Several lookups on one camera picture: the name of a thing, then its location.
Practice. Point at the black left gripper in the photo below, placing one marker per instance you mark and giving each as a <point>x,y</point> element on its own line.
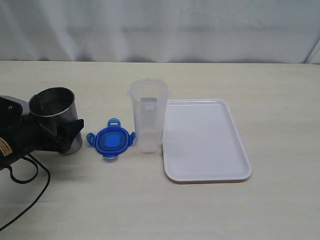
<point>22,137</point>

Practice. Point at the stainless steel cup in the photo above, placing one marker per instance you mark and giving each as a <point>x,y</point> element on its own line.
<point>53,106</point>

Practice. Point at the blue plastic lid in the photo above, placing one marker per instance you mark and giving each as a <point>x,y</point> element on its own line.
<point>111,141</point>

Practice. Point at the clear tall plastic container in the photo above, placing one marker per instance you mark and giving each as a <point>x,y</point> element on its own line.
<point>149,99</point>

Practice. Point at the white plastic tray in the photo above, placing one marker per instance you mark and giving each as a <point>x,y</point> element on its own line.
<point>201,143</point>

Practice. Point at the white backdrop curtain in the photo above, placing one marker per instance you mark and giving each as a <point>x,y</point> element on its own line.
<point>164,31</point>

